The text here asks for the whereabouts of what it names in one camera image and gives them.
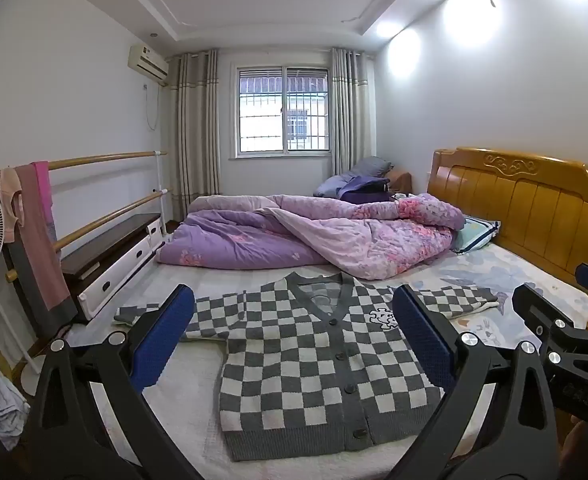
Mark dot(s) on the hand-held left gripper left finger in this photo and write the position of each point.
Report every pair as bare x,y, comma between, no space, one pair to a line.
166,335

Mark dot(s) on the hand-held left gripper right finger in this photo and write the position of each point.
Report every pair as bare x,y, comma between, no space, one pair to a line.
421,337

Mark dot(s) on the grey white checkered cardigan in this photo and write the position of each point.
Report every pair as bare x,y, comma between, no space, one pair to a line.
294,360

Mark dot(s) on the printed white bed sheet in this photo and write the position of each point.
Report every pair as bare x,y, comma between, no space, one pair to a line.
503,270

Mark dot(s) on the white dark-topped low cabinet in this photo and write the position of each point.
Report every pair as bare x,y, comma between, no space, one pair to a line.
119,260

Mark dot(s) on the blue striped pillow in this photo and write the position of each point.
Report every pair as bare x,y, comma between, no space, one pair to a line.
476,232

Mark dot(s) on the pink grey hanging garment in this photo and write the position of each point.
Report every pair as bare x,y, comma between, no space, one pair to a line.
36,250

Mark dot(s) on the purple floral quilt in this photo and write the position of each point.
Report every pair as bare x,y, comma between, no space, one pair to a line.
299,240

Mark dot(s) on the wooden nightstand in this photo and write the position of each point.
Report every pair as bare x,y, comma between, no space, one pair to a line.
401,180

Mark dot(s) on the pile of blue purple bedding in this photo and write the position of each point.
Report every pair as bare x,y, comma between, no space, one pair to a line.
353,180

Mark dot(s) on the grey striped curtain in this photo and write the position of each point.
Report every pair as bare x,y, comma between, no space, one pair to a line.
196,130
351,110

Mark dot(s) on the peach hanging top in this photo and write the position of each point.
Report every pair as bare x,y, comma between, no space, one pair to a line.
8,200

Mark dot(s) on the barred window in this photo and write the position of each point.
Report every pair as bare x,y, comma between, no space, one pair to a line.
284,110

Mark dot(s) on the wooden double wall barre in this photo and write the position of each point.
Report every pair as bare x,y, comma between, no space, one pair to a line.
109,158

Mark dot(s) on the white wall air conditioner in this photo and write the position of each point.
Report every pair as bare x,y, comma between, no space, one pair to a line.
146,60

